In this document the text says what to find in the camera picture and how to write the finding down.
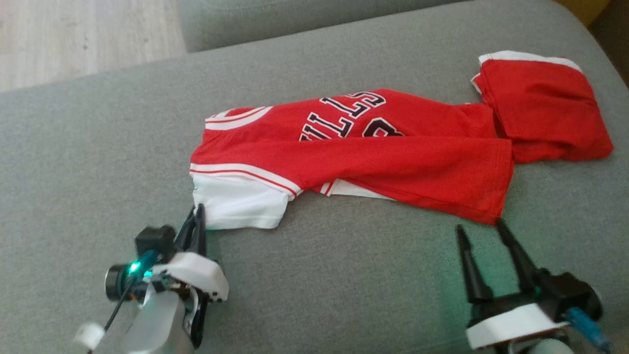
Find large yellow sofa backrest cushion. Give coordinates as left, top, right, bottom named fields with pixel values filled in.
left=555, top=0, right=612, bottom=28

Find red shorts with white trim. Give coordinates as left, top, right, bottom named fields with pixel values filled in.
left=471, top=50, right=614, bottom=164

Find large grey sofa seat cushion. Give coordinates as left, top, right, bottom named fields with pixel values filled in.
left=0, top=0, right=629, bottom=354

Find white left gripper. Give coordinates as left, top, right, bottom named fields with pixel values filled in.
left=150, top=204, right=229, bottom=303

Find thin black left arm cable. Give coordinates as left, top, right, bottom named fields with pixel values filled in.
left=87, top=253, right=155, bottom=354

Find blue right camera cable plug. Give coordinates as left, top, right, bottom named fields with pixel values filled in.
left=565, top=307, right=612, bottom=352

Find red and white basketball jersey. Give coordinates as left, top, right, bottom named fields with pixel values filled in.
left=190, top=88, right=515, bottom=231

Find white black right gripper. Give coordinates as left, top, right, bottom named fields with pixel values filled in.
left=456, top=220, right=568, bottom=351

